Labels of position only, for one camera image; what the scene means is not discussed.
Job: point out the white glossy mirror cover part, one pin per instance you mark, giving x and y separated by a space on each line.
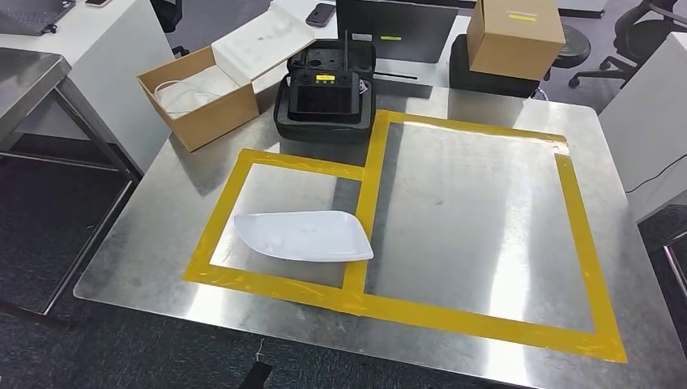
306 236

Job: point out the stainless steel workbench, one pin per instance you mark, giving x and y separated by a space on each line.
134 241

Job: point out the black foam-lined case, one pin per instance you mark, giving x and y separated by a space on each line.
322 131

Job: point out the black remote controller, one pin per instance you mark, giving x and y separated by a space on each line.
322 99

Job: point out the small yellow tape rectangle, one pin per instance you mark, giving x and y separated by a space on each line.
212 236

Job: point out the open brown cardboard box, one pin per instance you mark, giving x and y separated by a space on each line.
214 118

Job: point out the white foam tray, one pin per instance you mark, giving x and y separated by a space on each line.
263 40

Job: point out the black phone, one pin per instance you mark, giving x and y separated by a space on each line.
96 2
320 14

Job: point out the white foam packing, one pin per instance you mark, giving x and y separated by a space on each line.
193 91

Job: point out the closed brown cardboard box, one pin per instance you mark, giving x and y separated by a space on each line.
515 37

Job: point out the large yellow tape rectangle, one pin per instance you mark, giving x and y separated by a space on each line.
585 241

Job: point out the black office chair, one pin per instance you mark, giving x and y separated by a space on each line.
166 16
644 32

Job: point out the black round stool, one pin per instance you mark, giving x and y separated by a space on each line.
571 48

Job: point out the stainless steel side table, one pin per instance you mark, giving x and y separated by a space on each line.
27 75

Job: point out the chrome table leg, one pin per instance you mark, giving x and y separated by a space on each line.
676 263

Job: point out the grey laptop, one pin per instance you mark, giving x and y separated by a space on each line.
32 13

